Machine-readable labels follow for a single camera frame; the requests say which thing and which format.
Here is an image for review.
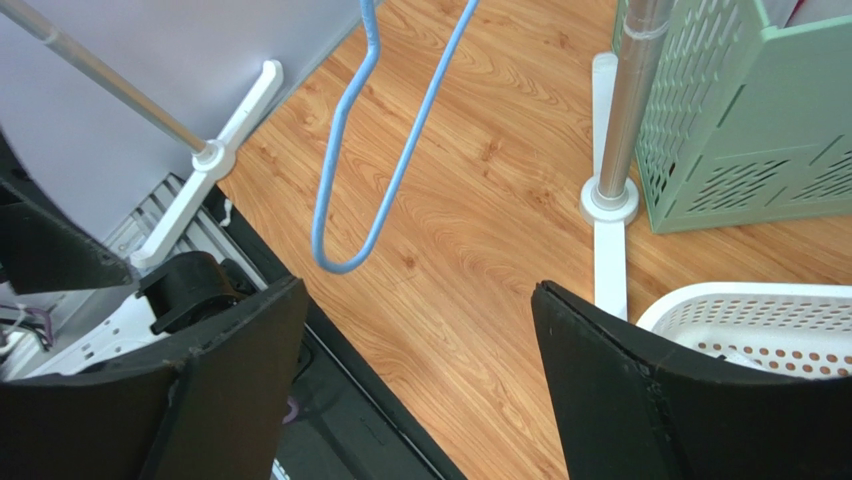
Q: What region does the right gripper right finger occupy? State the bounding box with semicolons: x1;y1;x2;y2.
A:
531;281;851;479

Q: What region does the blue wire hanger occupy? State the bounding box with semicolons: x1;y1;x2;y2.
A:
309;1;479;275

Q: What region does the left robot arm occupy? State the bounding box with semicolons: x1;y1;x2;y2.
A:
1;198;266;381

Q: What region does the green plastic file basket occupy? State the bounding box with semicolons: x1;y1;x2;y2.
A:
636;0;851;234

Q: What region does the white perforated plastic basket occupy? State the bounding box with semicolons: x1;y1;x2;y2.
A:
637;282;851;379

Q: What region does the silver clothes rack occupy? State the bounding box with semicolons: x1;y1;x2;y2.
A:
1;1;674;319

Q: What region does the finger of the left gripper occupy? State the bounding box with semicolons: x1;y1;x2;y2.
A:
1;137;134;295

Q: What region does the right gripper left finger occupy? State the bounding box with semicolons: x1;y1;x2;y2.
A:
1;277;308;479

